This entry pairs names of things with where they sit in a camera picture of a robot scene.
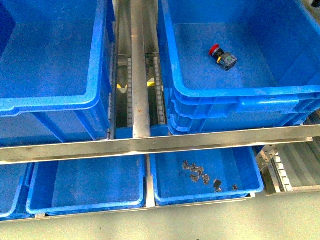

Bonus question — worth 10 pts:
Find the red mushroom push button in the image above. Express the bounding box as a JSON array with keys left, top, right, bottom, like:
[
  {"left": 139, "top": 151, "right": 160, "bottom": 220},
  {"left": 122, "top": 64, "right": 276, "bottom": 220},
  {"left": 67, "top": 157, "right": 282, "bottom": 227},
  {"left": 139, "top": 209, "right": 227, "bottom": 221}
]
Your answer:
[{"left": 208, "top": 44, "right": 238, "bottom": 72}]

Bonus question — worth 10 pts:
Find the steel divider beam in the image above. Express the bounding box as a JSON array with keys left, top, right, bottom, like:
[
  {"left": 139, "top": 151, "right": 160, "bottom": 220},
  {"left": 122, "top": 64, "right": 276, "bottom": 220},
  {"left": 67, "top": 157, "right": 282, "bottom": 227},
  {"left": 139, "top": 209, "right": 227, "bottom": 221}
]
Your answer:
[{"left": 130, "top": 0, "right": 151, "bottom": 139}]

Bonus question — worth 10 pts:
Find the lower blue bin with parts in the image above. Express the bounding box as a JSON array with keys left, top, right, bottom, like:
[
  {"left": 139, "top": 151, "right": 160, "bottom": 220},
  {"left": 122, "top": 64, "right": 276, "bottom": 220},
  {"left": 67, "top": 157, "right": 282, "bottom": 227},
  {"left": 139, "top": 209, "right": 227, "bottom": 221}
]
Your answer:
[{"left": 150, "top": 147, "right": 264, "bottom": 206}]

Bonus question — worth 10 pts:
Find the lower blue bin middle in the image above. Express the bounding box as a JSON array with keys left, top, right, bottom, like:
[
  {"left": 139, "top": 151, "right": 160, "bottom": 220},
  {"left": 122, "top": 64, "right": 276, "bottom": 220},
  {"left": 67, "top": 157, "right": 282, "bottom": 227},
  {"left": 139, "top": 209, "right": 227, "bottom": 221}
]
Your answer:
[{"left": 26, "top": 155, "right": 145, "bottom": 216}]

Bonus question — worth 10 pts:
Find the blue empty middle bin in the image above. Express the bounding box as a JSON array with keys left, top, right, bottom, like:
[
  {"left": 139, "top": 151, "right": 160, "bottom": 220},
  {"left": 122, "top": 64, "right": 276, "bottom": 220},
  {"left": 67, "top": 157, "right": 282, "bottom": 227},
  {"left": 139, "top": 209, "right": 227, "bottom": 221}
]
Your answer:
[{"left": 0, "top": 0, "right": 116, "bottom": 147}]

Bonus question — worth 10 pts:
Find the blue target bin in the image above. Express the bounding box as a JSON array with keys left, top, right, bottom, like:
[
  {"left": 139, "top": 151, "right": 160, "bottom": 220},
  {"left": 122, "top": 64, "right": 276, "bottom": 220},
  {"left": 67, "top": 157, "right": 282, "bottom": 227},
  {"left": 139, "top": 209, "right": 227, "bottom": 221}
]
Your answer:
[{"left": 157, "top": 0, "right": 320, "bottom": 135}]

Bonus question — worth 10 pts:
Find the lower blue bin left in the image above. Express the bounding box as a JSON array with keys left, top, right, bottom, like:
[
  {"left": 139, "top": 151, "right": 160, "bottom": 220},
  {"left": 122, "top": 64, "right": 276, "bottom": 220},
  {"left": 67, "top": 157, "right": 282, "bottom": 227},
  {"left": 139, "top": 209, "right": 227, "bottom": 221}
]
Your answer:
[{"left": 0, "top": 163, "right": 35, "bottom": 221}]

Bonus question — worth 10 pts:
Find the steel front shelf rail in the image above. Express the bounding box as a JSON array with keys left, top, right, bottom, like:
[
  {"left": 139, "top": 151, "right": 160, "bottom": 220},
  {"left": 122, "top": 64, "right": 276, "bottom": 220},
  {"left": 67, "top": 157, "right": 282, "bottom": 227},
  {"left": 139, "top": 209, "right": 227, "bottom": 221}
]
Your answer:
[{"left": 0, "top": 124, "right": 320, "bottom": 165}]

